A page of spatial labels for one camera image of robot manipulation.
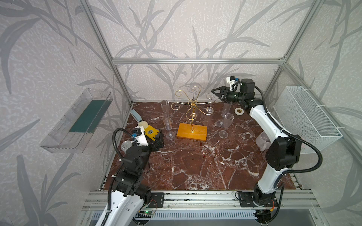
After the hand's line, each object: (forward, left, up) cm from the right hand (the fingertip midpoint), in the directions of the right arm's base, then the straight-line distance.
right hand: (213, 91), depth 80 cm
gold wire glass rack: (-7, +12, -31) cm, 34 cm away
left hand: (-23, +31, -6) cm, 39 cm away
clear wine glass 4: (+3, +11, 0) cm, 12 cm away
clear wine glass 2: (+1, -11, -16) cm, 19 cm away
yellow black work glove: (-7, +43, -30) cm, 53 cm away
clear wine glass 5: (-4, +1, -1) cm, 4 cm away
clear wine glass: (+3, +31, -19) cm, 36 cm away
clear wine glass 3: (-9, +28, -32) cm, 44 cm away
